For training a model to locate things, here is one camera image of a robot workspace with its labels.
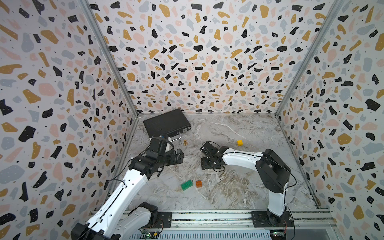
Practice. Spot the black briefcase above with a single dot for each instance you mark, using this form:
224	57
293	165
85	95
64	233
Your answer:
169	124

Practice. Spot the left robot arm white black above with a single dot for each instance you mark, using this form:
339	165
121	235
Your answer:
109	223

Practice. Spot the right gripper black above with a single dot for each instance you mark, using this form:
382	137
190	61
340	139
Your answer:
203	159

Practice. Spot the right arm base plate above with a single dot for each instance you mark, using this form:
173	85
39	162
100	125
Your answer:
265	219

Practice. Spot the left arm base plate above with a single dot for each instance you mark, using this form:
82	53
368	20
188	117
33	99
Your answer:
159	220

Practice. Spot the green lego brick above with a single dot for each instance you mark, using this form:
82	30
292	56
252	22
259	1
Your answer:
186	185

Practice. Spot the aluminium mounting rail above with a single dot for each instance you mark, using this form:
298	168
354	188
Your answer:
309	224

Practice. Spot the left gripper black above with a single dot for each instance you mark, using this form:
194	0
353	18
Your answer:
174	160

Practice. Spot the orange lego brick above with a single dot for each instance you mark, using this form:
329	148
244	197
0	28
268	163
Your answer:
199	184

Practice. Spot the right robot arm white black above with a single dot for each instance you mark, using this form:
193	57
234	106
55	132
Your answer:
274	173

